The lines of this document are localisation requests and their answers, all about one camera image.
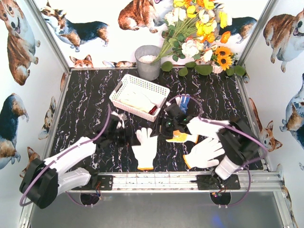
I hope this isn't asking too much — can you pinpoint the blue dotted work glove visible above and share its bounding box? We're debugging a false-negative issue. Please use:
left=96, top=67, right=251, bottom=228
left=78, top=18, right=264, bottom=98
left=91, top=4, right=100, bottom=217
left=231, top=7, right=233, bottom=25
left=175, top=95, right=190, bottom=114

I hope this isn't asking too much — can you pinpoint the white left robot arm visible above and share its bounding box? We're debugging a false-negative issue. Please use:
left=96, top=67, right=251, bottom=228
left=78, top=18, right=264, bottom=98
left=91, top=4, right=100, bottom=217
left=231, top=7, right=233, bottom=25
left=19, top=112, right=136, bottom=209

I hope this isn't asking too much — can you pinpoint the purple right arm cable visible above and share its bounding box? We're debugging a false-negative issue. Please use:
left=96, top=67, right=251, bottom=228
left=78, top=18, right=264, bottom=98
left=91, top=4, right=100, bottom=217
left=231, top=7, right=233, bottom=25
left=165, top=95, right=269, bottom=171

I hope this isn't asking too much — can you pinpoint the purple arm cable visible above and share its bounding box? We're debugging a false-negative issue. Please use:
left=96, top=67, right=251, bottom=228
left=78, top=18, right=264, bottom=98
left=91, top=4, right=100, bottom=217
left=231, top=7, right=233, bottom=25
left=19, top=103, right=112, bottom=207
left=165, top=95, right=269, bottom=171

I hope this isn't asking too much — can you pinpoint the grey metal bucket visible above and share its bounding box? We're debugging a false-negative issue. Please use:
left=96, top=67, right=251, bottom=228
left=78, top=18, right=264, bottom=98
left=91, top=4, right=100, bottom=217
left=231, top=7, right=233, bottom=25
left=134, top=45, right=161, bottom=81

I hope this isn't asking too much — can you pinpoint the artificial flower bouquet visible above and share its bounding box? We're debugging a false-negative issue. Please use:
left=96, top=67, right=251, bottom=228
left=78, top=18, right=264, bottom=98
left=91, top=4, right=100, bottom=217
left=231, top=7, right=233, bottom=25
left=153, top=0, right=252, bottom=76

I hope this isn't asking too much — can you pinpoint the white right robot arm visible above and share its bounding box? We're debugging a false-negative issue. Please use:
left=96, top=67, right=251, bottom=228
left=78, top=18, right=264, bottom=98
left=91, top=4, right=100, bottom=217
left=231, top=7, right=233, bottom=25
left=152, top=104, right=261, bottom=180

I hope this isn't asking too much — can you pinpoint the white cotton glove orange cuff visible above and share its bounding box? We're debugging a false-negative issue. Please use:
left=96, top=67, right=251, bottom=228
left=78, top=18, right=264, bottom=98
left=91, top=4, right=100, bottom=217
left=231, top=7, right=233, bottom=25
left=183, top=137, right=225, bottom=169

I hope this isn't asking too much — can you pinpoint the cream knit glove red cuff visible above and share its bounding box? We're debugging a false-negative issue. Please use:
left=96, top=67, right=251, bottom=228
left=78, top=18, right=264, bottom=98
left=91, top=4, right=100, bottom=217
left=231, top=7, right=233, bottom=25
left=136, top=104, right=158, bottom=115

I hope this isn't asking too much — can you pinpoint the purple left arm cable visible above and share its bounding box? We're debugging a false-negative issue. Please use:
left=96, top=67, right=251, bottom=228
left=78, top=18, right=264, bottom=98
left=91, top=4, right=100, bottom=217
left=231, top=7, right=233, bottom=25
left=19, top=103, right=112, bottom=207

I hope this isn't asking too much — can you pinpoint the white plastic storage basket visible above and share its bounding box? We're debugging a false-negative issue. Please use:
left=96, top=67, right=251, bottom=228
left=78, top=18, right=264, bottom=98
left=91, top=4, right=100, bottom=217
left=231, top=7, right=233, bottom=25
left=109, top=74, right=170, bottom=122

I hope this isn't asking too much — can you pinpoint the orange dotted work glove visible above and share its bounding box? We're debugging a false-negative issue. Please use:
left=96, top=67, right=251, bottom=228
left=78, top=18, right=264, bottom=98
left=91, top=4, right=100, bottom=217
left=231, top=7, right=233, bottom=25
left=166, top=130, right=199, bottom=143

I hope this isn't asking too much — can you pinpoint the aluminium front rail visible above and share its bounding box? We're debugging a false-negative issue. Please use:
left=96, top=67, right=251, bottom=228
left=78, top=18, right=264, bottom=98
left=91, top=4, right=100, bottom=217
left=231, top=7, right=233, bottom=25
left=74, top=171, right=284, bottom=192

